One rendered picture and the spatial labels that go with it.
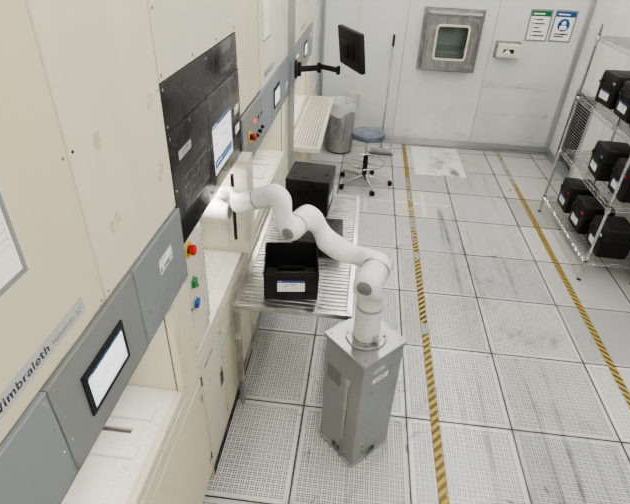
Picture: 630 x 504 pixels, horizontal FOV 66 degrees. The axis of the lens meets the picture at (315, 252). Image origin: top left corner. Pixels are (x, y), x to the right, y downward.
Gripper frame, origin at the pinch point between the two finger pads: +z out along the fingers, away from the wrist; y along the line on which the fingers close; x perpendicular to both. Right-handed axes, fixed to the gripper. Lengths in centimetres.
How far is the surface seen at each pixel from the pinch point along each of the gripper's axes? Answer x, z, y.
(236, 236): -24.3, -28.0, 16.8
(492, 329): -122, -191, 85
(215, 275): -34.5, -23.4, -5.6
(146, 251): 34, -37, -86
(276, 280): -33, -55, -5
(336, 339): -46, -88, -27
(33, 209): 67, -39, -122
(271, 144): -29, -11, 161
